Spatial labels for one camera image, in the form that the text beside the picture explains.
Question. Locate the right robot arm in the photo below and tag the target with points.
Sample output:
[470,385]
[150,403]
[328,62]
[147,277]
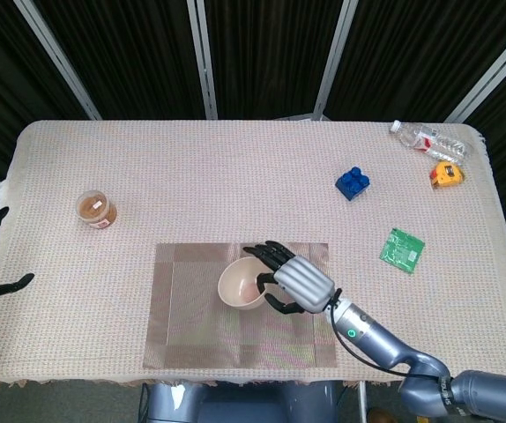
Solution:
[381,343]

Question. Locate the green foil packet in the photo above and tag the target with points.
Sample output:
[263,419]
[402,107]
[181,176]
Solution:
[402,250]

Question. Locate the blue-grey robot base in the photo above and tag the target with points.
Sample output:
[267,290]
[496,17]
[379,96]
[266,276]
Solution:
[244,405]

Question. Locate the clear plastic water bottle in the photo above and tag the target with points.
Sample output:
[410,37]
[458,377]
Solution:
[429,141]

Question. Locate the grey metal table leg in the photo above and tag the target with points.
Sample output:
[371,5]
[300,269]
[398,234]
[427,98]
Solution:
[362,403]

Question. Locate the brown round object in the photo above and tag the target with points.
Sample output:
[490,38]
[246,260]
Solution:
[381,416]

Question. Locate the light pink bowl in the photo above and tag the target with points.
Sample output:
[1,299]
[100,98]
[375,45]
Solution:
[237,284]

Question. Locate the blue building block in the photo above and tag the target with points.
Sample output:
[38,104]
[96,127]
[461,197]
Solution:
[352,184]

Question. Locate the light brown woven placemat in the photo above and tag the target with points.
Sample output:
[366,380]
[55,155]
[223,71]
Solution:
[191,326]

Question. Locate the pink woven tablecloth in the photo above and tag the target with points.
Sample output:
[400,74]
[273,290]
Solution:
[235,176]

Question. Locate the clear jar of rubber bands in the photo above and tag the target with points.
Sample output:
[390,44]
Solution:
[96,211]

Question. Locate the grey metal screen post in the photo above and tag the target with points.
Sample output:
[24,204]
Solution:
[491,75]
[59,61]
[203,61]
[334,61]

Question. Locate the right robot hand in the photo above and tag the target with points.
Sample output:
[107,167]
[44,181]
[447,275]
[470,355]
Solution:
[306,282]

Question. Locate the yellow tape measure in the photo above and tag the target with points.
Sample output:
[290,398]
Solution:
[449,175]

